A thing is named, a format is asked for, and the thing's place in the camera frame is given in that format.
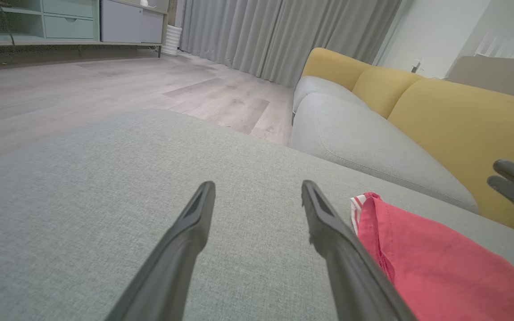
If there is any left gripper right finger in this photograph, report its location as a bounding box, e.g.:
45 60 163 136
301 180 418 321

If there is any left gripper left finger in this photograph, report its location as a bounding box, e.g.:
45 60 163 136
105 181 217 321

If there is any red white-trimmed jersey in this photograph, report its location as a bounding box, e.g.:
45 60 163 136
350 193 514 321

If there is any wide yellow sofa back cushion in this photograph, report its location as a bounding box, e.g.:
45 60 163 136
387 78 514 242

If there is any beige flat board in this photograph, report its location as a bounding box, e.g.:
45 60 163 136
446 55 514 104

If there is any medium grey sofa seat cushion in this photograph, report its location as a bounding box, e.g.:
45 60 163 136
290 92 479 214

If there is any narrow yellow sofa back cushion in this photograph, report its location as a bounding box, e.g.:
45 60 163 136
352 66 426 119

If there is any small grey sofa seat cushion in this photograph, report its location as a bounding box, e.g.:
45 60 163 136
293 76 370 113

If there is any yellow sofa end cushion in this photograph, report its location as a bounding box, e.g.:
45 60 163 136
302 48 372 92

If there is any white ribbed cylinder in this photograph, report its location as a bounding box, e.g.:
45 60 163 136
163 25 183 57

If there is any grey pleated curtain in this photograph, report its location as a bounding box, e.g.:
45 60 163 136
180 0 404 88

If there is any grey and green TV cabinet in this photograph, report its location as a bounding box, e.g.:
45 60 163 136
0 0 170 58

